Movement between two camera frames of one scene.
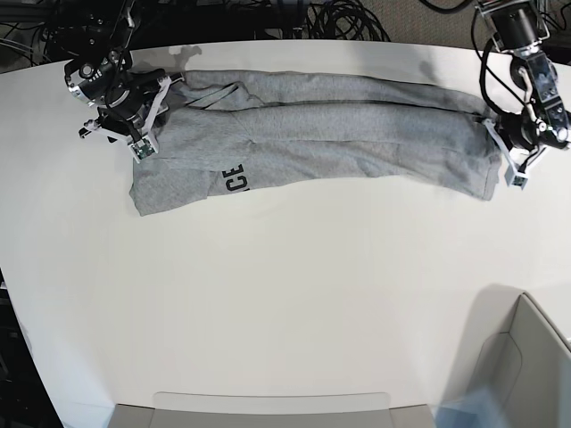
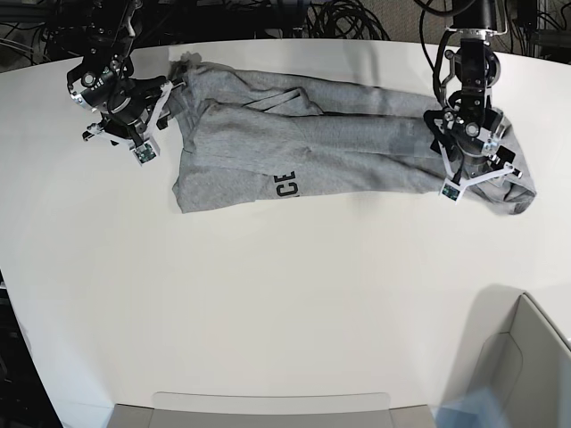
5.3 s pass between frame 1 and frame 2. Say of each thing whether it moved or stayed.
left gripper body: moved
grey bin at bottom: stayed
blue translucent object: stayed
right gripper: stayed
